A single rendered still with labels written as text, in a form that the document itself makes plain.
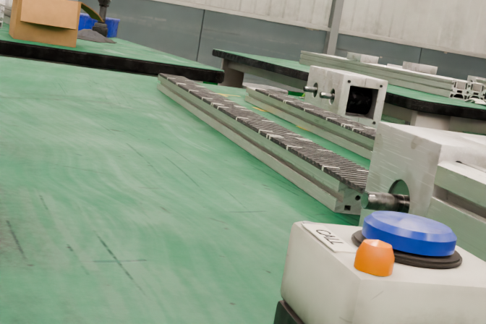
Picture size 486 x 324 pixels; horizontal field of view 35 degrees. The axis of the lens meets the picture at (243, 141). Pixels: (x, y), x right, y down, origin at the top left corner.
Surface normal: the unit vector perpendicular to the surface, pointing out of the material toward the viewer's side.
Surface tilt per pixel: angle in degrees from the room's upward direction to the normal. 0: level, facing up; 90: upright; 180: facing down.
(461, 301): 90
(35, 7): 63
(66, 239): 0
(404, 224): 2
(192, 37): 90
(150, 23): 90
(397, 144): 90
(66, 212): 0
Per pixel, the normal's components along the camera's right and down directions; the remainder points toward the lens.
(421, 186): -0.95, -0.11
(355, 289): -0.77, -0.04
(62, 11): 0.36, -0.27
